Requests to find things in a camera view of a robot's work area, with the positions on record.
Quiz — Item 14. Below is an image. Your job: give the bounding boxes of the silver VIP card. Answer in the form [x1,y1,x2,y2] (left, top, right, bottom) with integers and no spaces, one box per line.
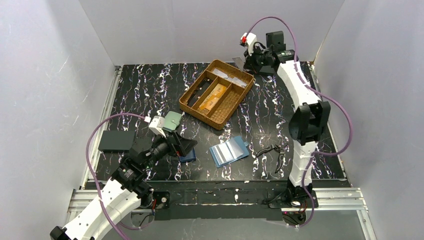
[232,56,245,71]

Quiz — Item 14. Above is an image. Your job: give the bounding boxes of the green card holder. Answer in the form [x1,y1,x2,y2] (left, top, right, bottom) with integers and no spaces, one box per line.
[162,111,182,132]

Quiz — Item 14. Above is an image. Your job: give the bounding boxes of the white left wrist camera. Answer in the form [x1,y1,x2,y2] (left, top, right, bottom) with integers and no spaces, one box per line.
[148,115,167,138]

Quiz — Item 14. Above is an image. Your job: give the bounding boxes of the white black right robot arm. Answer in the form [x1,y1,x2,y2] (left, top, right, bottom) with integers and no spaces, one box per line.
[240,31,331,202]

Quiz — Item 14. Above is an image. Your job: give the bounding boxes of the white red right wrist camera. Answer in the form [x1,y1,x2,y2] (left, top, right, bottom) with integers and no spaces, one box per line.
[240,32,257,56]

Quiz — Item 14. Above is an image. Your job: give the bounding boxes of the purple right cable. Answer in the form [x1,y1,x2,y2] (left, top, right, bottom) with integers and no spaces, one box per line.
[245,16,354,229]

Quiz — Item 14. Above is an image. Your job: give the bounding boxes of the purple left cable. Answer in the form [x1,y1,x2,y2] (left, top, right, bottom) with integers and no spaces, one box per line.
[85,113,150,240]

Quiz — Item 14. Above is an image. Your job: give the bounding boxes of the black box at back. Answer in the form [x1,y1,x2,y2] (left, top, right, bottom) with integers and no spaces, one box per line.
[259,66,275,75]

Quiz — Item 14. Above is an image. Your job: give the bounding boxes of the light blue card holder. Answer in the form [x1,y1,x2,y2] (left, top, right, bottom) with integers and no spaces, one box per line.
[209,136,249,168]

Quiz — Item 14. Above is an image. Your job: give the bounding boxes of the black cards in tray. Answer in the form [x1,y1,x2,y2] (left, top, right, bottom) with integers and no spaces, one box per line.
[187,77,213,107]

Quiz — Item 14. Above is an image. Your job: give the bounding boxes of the purple cable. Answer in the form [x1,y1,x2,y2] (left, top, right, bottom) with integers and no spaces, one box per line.
[85,113,150,240]
[245,16,354,229]

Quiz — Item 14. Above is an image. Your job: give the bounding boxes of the dark blue card holder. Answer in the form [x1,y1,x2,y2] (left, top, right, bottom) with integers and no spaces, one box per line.
[178,149,197,163]

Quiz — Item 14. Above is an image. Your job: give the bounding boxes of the woven brown divided tray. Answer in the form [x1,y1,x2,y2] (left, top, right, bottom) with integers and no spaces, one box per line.
[179,59,255,130]

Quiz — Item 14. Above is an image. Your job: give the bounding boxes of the silver cards in tray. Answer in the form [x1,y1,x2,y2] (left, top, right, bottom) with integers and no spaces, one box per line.
[212,68,248,88]

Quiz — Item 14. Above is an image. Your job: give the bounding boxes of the orange cards in tray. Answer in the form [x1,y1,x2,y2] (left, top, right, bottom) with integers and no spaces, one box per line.
[199,83,227,111]

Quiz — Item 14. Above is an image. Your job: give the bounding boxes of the aluminium base frame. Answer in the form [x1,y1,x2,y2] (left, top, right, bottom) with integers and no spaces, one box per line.
[61,180,377,240]

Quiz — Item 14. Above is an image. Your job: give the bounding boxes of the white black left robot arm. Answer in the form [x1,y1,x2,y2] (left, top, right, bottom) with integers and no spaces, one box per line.
[49,131,198,240]

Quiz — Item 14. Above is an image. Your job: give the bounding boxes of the black box at left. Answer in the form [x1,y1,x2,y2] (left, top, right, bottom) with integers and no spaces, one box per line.
[98,130,136,153]

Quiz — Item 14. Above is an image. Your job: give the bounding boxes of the black box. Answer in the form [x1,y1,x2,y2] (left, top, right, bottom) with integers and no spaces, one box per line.
[259,66,275,75]
[98,130,136,153]

